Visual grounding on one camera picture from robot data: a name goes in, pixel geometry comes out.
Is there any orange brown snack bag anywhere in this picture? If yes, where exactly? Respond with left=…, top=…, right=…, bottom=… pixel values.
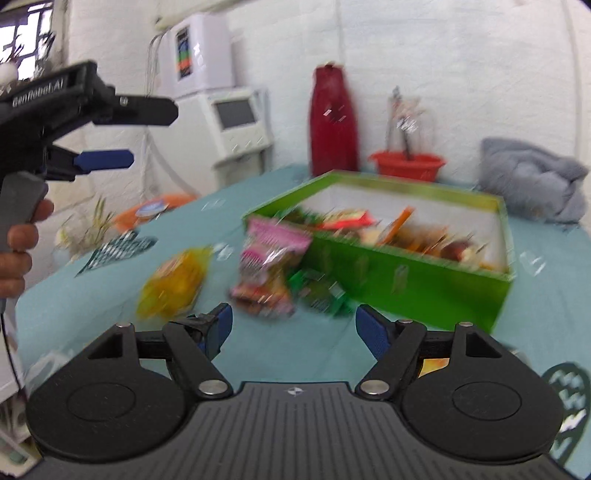
left=375, top=207, right=495, bottom=271

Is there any pink snack bag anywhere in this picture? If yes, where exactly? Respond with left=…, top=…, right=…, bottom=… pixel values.
left=229, top=216, right=312, bottom=317

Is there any green snack bag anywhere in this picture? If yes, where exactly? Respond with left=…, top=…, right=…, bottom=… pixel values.
left=287, top=269, right=353, bottom=317

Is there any red snack bag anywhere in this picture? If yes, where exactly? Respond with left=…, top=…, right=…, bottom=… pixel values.
left=320, top=209, right=377, bottom=231

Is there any left hand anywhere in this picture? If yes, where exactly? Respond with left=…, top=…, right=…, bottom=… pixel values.
left=0, top=199, right=54, bottom=299

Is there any yellow transparent snack bag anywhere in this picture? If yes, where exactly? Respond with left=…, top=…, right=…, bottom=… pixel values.
left=136, top=246, right=212, bottom=321

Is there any green cardboard box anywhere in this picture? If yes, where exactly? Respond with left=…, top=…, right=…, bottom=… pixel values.
left=244, top=171, right=515, bottom=332

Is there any white machine with screen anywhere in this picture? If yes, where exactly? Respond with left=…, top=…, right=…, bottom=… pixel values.
left=147, top=87, right=273, bottom=196

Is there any white water purifier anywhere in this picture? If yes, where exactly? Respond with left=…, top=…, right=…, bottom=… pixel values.
left=155, top=13, right=235, bottom=99

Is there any red plastic basin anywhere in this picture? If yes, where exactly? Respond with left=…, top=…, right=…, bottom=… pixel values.
left=370, top=151, right=446, bottom=182

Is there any red thermos jug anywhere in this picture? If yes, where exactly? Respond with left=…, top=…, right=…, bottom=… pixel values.
left=308, top=63, right=360, bottom=176

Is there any grey fluffy blanket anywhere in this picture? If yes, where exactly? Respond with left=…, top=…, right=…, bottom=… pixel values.
left=478, top=137, right=589, bottom=224

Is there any glass pitcher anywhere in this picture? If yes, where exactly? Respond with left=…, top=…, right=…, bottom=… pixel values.
left=386, top=86, right=436, bottom=161

